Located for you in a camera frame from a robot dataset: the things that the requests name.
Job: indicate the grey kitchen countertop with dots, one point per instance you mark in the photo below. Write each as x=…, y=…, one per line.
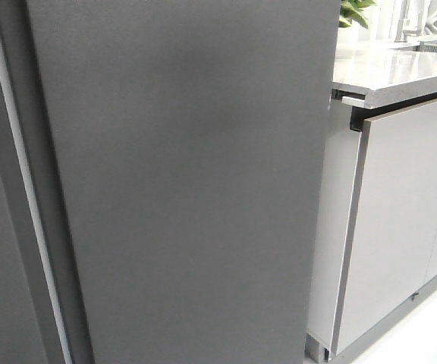
x=374, y=76

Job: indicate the steel kitchen sink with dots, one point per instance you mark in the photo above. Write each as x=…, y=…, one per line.
x=419, y=44

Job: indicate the white cabinet side panel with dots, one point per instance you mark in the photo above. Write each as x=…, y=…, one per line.
x=338, y=175

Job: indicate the dark grey fridge door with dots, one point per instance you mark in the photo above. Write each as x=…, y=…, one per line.
x=27, y=329
x=187, y=142

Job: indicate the green potted plant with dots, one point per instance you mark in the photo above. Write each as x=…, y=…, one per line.
x=352, y=11

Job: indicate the steel kitchen faucet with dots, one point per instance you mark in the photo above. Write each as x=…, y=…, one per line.
x=410, y=20

